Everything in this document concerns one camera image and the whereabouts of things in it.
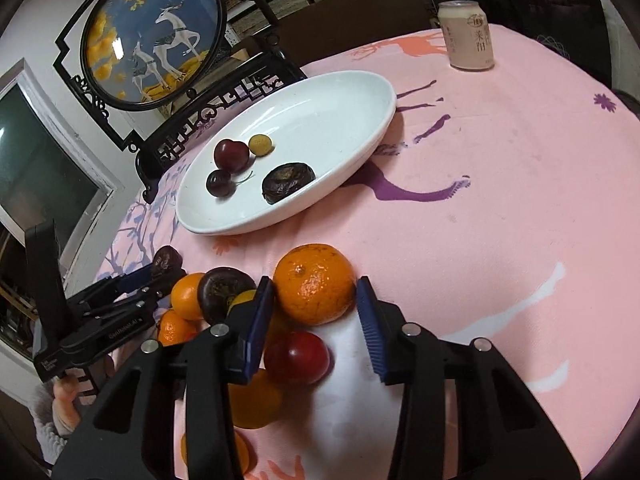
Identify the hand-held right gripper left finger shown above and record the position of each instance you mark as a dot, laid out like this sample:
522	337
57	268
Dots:
257	330

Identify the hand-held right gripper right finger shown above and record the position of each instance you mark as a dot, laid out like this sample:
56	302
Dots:
372	330

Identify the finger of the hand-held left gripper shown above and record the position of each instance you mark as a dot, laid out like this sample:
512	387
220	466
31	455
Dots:
135	277
150	295

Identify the yellow kumquat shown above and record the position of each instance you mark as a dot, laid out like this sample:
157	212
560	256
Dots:
243	299
260	144

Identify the small dark brown fruit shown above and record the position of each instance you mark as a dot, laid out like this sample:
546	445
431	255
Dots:
167	260

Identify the red plum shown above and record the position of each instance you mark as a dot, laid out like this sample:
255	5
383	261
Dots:
297	357

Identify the dark wrinkled round fruit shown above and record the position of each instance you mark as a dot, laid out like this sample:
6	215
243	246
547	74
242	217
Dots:
220	290
288	181

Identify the large mandarin orange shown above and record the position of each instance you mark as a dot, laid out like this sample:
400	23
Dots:
315	284

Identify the white oval plate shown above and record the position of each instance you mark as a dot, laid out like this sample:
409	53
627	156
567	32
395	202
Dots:
310	120

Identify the person's left forearm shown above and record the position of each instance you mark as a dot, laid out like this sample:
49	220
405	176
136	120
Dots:
45	425

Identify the person's left hand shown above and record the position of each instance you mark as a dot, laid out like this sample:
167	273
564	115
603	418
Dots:
65	405

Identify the small dark red cherry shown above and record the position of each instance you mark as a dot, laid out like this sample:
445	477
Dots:
220	183

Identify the white framed window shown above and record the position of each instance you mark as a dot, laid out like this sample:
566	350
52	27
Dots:
40	170

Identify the round deer picture screen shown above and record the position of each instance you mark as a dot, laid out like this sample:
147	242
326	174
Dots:
155	30

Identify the pale pink drink can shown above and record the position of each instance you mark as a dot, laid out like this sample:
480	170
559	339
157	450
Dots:
467	35

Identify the brown chair back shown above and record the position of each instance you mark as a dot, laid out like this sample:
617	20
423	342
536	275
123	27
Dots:
350	20

